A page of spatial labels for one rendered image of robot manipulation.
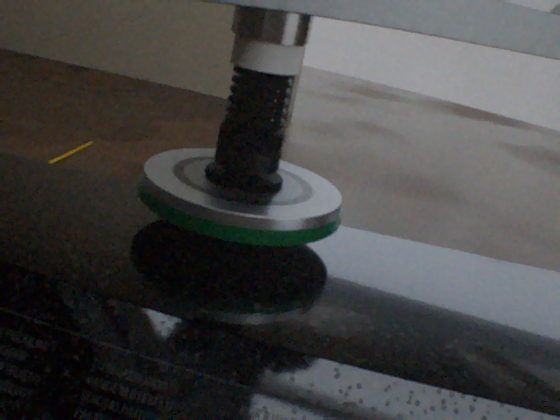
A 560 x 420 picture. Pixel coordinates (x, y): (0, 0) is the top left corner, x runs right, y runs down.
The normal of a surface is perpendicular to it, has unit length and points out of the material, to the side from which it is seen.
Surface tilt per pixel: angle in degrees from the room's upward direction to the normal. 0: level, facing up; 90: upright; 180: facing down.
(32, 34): 90
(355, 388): 45
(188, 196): 0
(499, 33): 90
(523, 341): 0
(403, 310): 0
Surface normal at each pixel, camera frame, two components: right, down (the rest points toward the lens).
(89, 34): -0.28, 0.27
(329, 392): -0.01, -0.45
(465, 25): 0.34, 0.37
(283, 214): 0.18, -0.92
